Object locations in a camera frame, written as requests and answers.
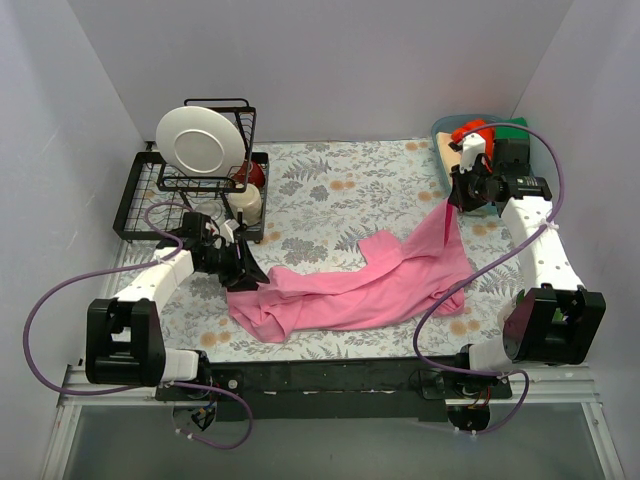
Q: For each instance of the beige rolled t shirt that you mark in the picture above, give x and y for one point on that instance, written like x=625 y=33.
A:
x=448 y=156

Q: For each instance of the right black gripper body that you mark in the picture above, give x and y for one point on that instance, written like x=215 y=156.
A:
x=460 y=189

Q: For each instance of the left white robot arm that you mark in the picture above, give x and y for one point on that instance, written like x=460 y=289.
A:
x=124 y=341

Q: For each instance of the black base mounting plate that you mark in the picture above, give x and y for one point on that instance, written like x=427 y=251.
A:
x=336 y=389

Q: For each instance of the black wire dish rack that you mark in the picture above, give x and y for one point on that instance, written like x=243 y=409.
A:
x=151 y=180

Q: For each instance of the clear blue plastic bin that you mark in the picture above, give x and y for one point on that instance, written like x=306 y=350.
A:
x=504 y=129

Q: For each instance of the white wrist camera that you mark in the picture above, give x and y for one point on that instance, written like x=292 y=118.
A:
x=229 y=233
x=468 y=149

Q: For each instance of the orange rolled t shirt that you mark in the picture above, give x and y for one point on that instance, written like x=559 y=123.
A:
x=478 y=124

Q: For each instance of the pink t shirt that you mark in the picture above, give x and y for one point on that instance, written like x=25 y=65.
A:
x=399 y=280

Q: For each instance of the white round plate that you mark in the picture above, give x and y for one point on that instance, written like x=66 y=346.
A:
x=199 y=142

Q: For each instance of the floral green-inside mug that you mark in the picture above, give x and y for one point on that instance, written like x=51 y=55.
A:
x=510 y=320

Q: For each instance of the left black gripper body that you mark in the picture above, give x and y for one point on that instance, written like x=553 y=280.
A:
x=239 y=265

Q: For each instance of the floral patterned table mat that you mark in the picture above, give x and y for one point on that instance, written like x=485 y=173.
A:
x=322 y=199

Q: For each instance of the cream ceramic cup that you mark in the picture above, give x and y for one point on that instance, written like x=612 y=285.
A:
x=249 y=202

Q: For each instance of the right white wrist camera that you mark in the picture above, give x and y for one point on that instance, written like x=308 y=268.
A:
x=468 y=149

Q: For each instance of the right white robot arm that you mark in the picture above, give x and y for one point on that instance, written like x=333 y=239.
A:
x=555 y=321

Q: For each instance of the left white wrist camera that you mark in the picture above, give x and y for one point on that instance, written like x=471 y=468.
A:
x=229 y=233

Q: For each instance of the aluminium frame rail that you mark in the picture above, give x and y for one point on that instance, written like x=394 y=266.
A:
x=551 y=427

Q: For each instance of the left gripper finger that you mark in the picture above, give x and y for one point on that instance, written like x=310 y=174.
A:
x=240 y=285
x=252 y=274

